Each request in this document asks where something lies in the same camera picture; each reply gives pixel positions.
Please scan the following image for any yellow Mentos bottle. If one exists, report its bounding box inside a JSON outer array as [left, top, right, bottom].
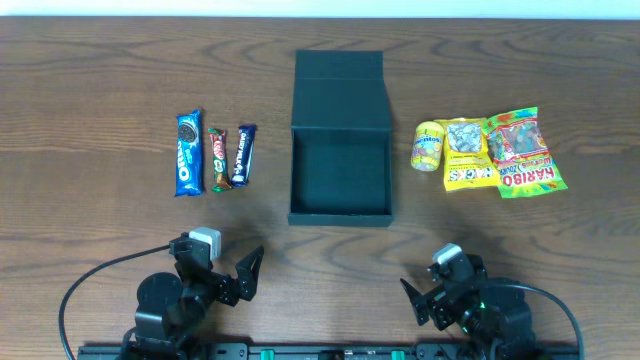
[[411, 121, 445, 172]]

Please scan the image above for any blue Oreo cookie pack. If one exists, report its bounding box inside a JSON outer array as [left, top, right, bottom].
[[175, 109, 203, 197]]

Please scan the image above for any green red KitKat Milo bar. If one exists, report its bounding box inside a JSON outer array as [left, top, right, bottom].
[[208, 128, 233, 192]]

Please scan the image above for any blue Dairy Milk bar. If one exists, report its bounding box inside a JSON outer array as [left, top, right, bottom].
[[231, 124, 257, 187]]

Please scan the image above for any yellow Hacks candy bag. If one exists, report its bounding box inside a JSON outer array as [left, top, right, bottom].
[[437, 118, 500, 192]]

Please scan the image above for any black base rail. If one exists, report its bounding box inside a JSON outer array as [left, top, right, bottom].
[[76, 342, 581, 360]]

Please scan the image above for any green Haribo gummy bag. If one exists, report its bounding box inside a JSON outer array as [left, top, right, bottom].
[[482, 107, 568, 199]]

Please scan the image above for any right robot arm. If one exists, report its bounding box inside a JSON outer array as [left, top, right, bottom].
[[400, 252, 536, 359]]

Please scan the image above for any dark green open box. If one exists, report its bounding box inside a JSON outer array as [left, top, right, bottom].
[[288, 50, 393, 227]]

